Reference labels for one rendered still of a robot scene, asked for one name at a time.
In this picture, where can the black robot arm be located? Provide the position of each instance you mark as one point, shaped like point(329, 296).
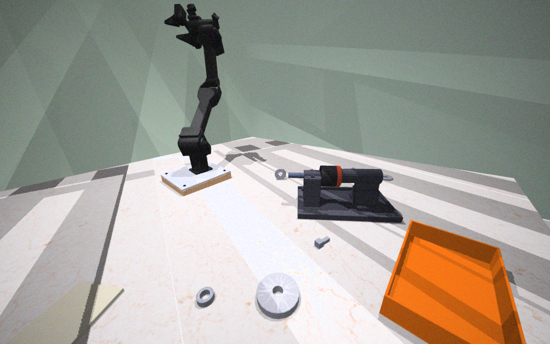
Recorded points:
point(192, 141)

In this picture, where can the orange-red ring spacer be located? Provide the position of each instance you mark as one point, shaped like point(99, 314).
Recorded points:
point(339, 176)

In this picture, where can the beige flat bar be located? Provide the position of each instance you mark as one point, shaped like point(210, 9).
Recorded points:
point(68, 319)

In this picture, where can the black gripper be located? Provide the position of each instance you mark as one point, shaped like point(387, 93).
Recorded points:
point(179, 18)

